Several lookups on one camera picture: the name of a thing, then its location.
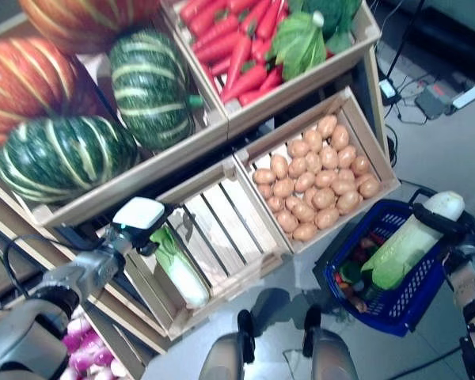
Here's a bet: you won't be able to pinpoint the grey floor box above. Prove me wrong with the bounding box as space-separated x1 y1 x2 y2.
414 82 457 120

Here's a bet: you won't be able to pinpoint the black robot foot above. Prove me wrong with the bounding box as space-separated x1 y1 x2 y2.
302 303 323 358
235 309 257 364

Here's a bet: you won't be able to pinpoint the blue plastic shopping basket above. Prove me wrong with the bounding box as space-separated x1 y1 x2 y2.
324 188 460 338

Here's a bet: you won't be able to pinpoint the black robot left foot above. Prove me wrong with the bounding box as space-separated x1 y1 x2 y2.
235 309 257 364

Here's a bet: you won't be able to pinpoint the black tripod pole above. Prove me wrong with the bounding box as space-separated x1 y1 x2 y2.
384 0 428 82

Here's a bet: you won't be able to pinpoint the wooden potato crate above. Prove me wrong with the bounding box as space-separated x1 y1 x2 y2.
232 87 401 255

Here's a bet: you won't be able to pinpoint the napa cabbage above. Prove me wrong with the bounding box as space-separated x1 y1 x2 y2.
359 191 466 292
149 226 211 310

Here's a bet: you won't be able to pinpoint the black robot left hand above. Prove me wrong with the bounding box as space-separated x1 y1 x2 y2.
135 203 177 257

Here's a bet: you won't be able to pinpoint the wooden display stand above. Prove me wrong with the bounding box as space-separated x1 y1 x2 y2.
0 11 391 353

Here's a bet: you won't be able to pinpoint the white power adapter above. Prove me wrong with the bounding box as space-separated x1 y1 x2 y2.
378 78 400 101

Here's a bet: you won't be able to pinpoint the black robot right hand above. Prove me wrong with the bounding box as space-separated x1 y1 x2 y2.
412 202 475 258

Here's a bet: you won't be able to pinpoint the purple white turnip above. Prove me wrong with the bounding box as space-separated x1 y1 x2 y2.
62 330 90 352
64 351 94 376
69 315 93 336
82 344 116 367

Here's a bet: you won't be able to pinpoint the wooden slatted crate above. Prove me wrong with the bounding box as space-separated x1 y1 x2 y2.
122 156 294 341

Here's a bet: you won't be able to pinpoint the green striped pumpkin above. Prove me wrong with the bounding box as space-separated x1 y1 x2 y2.
108 29 205 150
0 115 140 205

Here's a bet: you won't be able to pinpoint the wooden carrot crate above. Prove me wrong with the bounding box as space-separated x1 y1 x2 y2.
160 0 383 139

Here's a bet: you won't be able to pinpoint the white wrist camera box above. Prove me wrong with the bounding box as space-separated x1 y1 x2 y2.
110 196 166 242

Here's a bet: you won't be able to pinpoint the green bell pepper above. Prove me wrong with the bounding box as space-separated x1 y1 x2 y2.
338 260 365 286

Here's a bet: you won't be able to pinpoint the white desk leg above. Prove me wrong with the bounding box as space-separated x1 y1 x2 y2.
452 74 475 111

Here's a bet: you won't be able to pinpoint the orange striped pumpkin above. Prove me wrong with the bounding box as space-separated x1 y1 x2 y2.
17 0 162 55
0 36 100 148

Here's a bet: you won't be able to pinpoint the black robot right foot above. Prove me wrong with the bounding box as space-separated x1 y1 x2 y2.
302 303 323 358

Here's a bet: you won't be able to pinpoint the dark green broccoli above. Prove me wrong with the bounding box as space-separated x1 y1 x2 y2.
288 0 363 55

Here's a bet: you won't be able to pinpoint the green leafy round cabbage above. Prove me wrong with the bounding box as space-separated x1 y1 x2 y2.
267 10 328 82

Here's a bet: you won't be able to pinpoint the wooden pumpkin crate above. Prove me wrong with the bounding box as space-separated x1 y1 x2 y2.
0 11 230 229

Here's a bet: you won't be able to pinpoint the purple onions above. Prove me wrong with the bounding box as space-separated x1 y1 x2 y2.
81 300 173 380

